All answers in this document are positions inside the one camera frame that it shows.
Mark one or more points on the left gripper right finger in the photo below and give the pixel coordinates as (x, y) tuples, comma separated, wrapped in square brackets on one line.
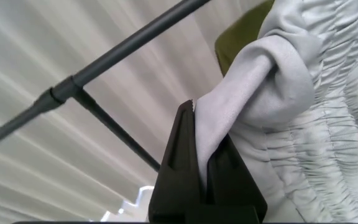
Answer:
[(232, 186)]

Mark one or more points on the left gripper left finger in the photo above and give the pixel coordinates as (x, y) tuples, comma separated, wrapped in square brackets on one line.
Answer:
[(174, 186)]

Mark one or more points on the pale grey shorts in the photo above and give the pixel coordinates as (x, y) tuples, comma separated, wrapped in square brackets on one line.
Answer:
[(306, 140)]

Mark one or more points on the green printed shirt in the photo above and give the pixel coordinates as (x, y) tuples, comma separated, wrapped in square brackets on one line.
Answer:
[(241, 37)]

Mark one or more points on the black clothes rack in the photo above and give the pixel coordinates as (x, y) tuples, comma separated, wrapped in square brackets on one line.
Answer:
[(129, 40)]

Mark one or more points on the white curtain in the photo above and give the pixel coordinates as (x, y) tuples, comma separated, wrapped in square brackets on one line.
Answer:
[(57, 171)]

